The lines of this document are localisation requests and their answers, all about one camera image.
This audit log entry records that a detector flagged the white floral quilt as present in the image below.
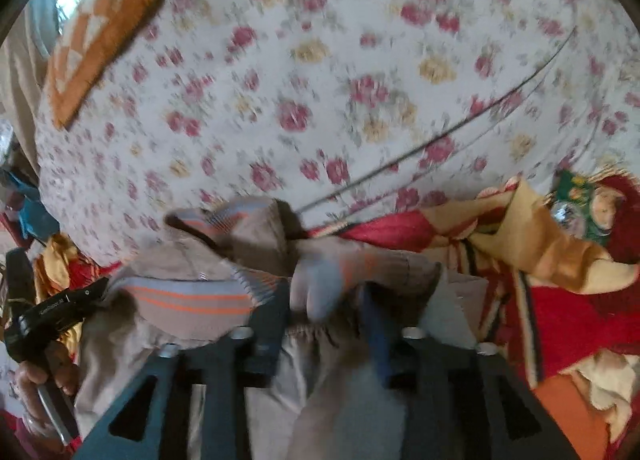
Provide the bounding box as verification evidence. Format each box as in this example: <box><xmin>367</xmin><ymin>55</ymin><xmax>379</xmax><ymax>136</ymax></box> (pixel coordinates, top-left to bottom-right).
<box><xmin>35</xmin><ymin>0</ymin><xmax>640</xmax><ymax>261</ymax></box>

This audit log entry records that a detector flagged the orange checkered cushion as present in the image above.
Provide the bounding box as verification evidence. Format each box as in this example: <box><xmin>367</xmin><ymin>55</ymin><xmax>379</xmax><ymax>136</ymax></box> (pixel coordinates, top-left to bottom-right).
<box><xmin>45</xmin><ymin>0</ymin><xmax>166</xmax><ymax>131</ymax></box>

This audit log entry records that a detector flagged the person's left hand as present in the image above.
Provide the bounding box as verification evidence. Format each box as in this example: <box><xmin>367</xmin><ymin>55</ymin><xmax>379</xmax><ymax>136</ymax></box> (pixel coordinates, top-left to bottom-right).
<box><xmin>17</xmin><ymin>340</ymin><xmax>82</xmax><ymax>396</ymax></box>

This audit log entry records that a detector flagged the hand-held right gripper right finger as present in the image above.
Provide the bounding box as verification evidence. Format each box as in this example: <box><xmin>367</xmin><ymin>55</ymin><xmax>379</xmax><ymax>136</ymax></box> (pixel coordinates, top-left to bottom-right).
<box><xmin>357</xmin><ymin>285</ymin><xmax>583</xmax><ymax>460</ymax></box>

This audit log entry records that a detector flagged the blue plastic bag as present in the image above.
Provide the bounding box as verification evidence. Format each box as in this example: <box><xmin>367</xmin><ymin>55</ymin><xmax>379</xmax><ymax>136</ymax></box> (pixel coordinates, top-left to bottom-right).
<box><xmin>0</xmin><ymin>170</ymin><xmax>61</xmax><ymax>241</ymax></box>

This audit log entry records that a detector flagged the beige jacket with striped cuffs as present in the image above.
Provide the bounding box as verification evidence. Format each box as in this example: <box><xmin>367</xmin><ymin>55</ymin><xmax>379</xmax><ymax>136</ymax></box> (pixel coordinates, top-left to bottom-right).
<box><xmin>75</xmin><ymin>197</ymin><xmax>481</xmax><ymax>460</ymax></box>

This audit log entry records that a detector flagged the orange yellow red patterned blanket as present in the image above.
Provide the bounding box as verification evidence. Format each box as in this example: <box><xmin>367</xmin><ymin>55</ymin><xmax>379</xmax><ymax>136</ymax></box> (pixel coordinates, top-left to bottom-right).
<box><xmin>30</xmin><ymin>167</ymin><xmax>640</xmax><ymax>460</ymax></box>

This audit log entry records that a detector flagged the beige curtain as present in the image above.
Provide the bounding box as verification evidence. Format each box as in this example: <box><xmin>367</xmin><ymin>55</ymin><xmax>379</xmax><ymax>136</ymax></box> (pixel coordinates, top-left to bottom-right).
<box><xmin>0</xmin><ymin>0</ymin><xmax>61</xmax><ymax>176</ymax></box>

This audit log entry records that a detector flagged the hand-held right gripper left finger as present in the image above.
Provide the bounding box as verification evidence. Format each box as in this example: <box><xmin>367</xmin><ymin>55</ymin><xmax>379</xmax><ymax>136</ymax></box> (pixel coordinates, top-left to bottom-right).
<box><xmin>80</xmin><ymin>280</ymin><xmax>293</xmax><ymax>460</ymax></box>

